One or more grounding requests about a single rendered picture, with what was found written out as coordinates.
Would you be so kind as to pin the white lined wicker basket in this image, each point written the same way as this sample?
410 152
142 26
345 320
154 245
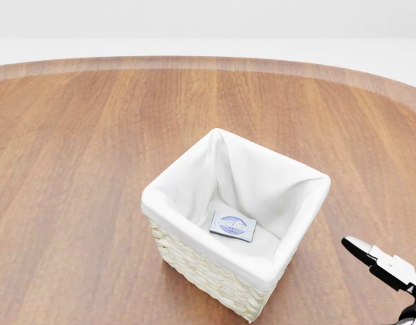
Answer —
262 210

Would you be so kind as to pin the grey cream cheese box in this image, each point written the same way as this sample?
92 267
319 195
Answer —
232 227

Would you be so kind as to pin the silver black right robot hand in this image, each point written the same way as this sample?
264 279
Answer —
387 263

